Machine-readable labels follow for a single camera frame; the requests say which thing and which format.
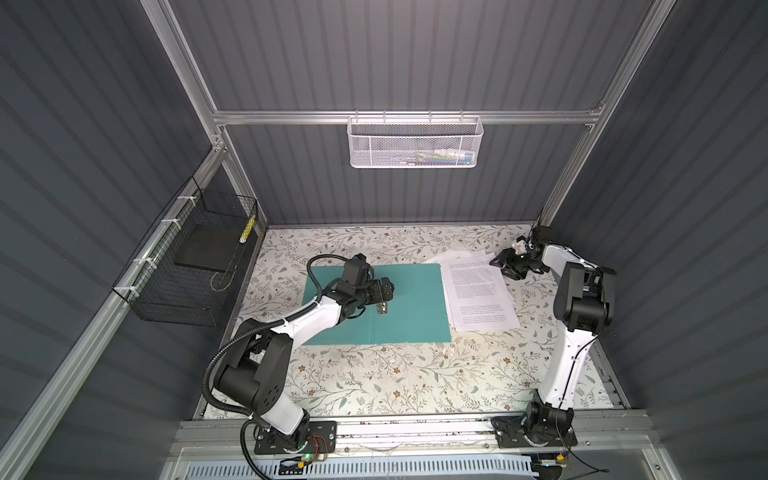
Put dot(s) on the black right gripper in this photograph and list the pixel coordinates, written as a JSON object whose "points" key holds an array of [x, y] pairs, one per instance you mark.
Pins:
{"points": [[508, 257]]}

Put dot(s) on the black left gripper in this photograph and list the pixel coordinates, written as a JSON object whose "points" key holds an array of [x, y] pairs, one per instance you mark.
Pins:
{"points": [[386, 290]]}

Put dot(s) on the teal file folder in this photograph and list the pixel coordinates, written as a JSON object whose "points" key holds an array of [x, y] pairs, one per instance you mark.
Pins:
{"points": [[416, 314]]}

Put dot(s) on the printed white paper sheet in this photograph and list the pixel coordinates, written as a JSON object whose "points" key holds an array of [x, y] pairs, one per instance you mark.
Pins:
{"points": [[477, 296]]}

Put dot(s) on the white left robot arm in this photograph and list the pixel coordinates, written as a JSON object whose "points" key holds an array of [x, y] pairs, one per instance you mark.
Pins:
{"points": [[247, 375]]}

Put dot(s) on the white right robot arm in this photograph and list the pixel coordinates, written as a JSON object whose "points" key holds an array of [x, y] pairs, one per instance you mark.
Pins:
{"points": [[584, 306]]}

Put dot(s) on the white paper sheet underneath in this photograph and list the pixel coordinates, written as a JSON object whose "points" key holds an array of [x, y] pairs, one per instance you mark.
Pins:
{"points": [[460, 255]]}

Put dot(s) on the pens in white basket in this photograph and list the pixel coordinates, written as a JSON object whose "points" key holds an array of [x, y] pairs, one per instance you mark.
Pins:
{"points": [[440, 157]]}

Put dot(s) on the yellow marker in basket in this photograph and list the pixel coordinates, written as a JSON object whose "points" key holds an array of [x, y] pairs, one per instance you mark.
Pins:
{"points": [[247, 229]]}

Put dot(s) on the black pad in basket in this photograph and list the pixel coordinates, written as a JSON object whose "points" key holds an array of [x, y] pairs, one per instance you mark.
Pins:
{"points": [[211, 249]]}

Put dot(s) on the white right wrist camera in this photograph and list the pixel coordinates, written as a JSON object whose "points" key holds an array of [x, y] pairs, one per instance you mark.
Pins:
{"points": [[521, 246]]}

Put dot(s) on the white wire mesh basket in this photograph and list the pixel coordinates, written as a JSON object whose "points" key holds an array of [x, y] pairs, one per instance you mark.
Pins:
{"points": [[374, 142]]}

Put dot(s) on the black wire mesh basket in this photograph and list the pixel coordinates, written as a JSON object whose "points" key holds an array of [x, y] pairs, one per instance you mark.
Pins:
{"points": [[157, 290]]}

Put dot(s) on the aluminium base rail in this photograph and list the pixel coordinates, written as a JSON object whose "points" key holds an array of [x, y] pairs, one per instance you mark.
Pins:
{"points": [[430, 433]]}

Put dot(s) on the white vented cable duct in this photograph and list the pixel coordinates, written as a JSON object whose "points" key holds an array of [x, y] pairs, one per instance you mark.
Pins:
{"points": [[437, 466]]}

